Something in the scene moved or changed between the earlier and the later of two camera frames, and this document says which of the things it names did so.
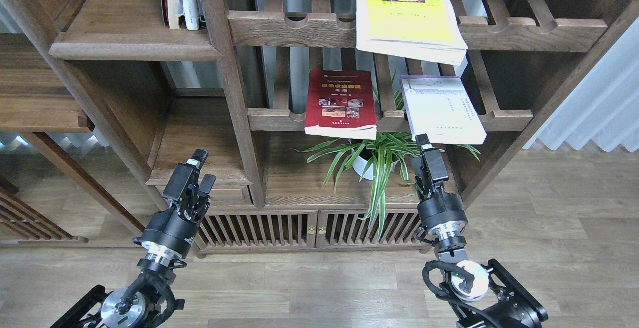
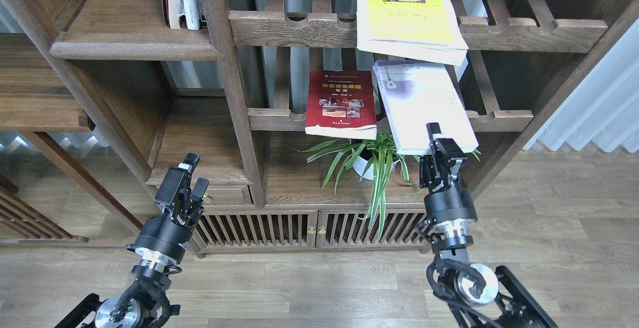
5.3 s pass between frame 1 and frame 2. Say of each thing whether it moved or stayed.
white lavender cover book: moved
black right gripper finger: moved
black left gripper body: stayed
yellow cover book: stayed
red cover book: stayed
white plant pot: stayed
